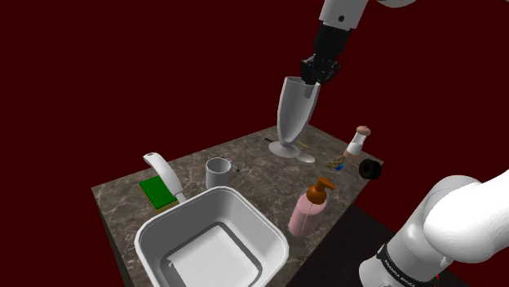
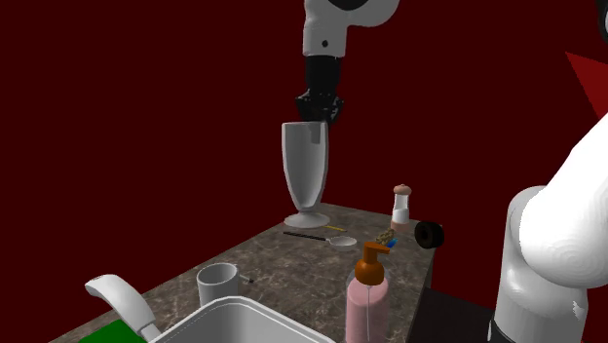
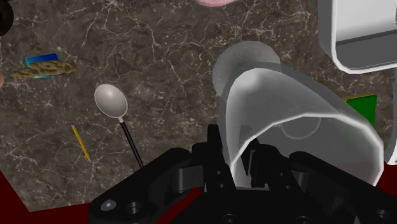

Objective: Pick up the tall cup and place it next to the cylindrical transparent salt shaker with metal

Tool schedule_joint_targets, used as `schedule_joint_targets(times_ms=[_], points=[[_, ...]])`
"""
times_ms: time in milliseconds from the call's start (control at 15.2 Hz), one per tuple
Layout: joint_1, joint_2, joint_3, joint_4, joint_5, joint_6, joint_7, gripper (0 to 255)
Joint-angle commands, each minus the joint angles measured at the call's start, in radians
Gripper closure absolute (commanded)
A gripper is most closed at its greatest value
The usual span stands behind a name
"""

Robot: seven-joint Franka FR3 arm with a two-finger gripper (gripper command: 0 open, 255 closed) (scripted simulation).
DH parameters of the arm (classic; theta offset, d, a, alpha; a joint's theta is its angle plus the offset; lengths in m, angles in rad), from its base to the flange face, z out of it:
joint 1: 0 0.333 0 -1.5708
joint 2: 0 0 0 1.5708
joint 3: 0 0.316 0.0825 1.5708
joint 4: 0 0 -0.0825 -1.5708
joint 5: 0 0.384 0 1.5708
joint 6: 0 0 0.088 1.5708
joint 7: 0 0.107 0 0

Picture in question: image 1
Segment brass keys with blue tag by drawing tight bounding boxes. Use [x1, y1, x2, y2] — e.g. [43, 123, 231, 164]
[327, 156, 347, 171]

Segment white sink basin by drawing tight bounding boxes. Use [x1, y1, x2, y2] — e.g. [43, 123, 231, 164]
[134, 185, 290, 287]

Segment pink soap dispenser orange pump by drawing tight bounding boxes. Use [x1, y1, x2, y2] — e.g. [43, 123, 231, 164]
[288, 177, 337, 238]

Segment salt shaker with wooden cap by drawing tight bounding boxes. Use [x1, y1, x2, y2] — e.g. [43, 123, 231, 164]
[343, 125, 372, 160]

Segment grey mug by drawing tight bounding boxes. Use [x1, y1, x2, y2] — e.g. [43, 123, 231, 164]
[205, 157, 233, 189]

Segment black cylinder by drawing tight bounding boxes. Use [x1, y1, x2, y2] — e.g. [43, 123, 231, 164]
[358, 158, 383, 181]

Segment white faucet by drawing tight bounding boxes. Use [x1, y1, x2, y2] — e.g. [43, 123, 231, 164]
[143, 152, 187, 204]

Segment green sponge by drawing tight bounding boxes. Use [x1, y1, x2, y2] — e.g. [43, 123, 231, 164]
[138, 174, 180, 212]

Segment tall white vase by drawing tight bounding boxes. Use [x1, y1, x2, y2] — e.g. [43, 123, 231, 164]
[268, 76, 321, 159]

